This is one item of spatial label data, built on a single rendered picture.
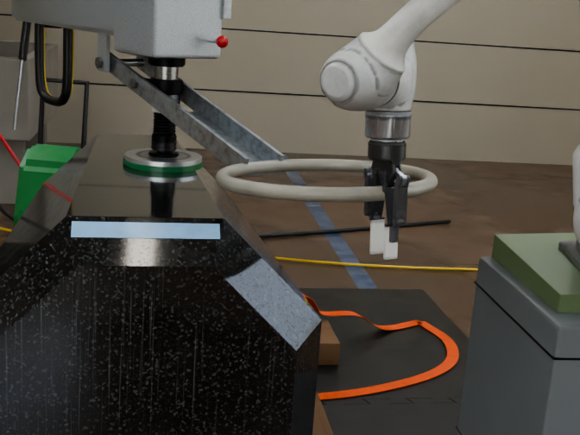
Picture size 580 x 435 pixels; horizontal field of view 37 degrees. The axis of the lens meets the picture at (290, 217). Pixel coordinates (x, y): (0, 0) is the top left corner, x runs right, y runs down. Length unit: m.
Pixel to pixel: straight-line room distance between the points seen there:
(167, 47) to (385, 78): 0.88
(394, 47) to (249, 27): 5.76
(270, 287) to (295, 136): 5.52
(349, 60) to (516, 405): 0.71
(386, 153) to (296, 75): 5.67
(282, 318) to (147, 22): 0.84
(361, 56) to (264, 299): 0.64
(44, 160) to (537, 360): 2.74
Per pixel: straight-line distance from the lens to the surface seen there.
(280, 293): 1.95
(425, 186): 1.82
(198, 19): 2.34
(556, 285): 1.63
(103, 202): 2.01
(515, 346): 1.71
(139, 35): 2.32
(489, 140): 7.85
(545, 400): 1.60
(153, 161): 2.35
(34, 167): 3.94
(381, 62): 1.53
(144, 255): 1.85
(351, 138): 7.51
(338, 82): 1.51
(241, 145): 2.24
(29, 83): 5.11
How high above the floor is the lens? 1.31
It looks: 14 degrees down
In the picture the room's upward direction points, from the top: 4 degrees clockwise
